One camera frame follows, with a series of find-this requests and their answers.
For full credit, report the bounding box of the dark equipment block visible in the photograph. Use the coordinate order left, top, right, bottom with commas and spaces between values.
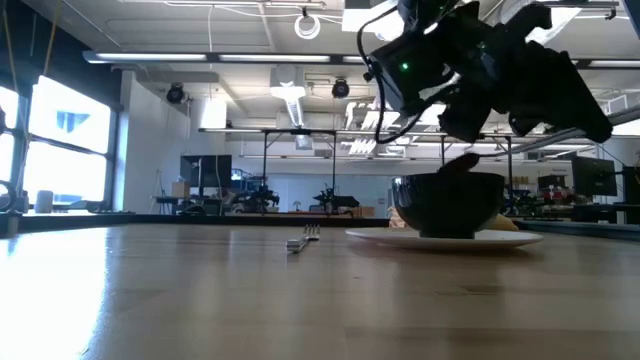
622, 165, 640, 225

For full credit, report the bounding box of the long ceiling light bar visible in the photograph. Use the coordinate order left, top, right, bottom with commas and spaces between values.
82, 49, 372, 65
572, 58, 640, 69

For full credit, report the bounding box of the black computer monitor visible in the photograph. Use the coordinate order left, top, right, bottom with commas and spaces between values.
571, 155, 619, 197
179, 154, 233, 190

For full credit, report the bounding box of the silver metal fork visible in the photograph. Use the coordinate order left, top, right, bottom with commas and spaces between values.
285, 223, 322, 254

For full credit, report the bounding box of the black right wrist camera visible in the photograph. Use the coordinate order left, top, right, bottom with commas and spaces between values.
368, 30, 452, 117

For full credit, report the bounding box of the yellow cloth napkin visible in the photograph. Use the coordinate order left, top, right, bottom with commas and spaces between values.
487, 213, 520, 233

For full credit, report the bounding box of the black metal rig frame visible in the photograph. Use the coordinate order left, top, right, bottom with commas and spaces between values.
259, 128, 339, 216

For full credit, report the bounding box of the black bowl with red inside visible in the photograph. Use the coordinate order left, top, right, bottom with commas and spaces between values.
391, 172, 507, 240

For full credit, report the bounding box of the grey slanted bar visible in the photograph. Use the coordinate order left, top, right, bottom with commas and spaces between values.
499, 105, 640, 157

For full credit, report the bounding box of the white cable coil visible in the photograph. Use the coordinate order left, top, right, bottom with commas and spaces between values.
293, 13, 322, 41

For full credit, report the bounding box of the large bright window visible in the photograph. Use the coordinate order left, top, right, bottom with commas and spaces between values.
22, 74, 113, 205
0, 84, 21, 197

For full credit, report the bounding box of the black camera cable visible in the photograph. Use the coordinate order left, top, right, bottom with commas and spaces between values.
356, 9, 446, 146

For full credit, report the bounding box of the white round plate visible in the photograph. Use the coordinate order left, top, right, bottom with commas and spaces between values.
344, 227, 545, 251

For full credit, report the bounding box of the white cylinder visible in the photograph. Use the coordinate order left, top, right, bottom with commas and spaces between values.
34, 189, 55, 215

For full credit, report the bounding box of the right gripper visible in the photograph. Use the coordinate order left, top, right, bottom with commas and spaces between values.
437, 3, 615, 145

